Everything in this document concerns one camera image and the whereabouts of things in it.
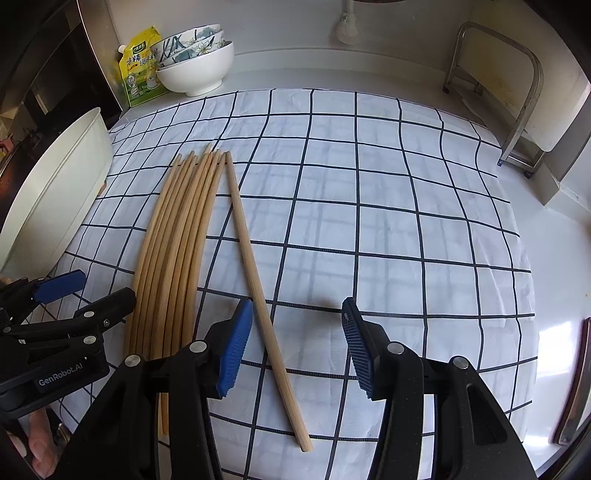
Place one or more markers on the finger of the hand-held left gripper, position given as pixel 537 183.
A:
pixel 60 282
pixel 113 307

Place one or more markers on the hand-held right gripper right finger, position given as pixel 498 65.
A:
pixel 360 350

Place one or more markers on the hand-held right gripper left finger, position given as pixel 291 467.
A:
pixel 235 350

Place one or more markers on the white round basin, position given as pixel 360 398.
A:
pixel 60 184

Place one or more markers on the bundle of wooden chopsticks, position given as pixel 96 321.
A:
pixel 184 230

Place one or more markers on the single wooden chopstick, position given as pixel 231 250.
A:
pixel 243 244

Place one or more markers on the person's left hand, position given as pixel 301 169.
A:
pixel 40 447

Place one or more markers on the white checked cloth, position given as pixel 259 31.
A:
pixel 369 207

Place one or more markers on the black gas stove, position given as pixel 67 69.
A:
pixel 37 92

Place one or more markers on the yellow seasoning pouch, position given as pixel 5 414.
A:
pixel 138 69

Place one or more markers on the large white bowl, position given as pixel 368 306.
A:
pixel 198 71

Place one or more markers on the floral patterned bowl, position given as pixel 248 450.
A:
pixel 184 55
pixel 198 34

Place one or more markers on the metal cutting board rack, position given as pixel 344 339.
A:
pixel 533 92

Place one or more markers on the white dish brush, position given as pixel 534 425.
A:
pixel 344 30

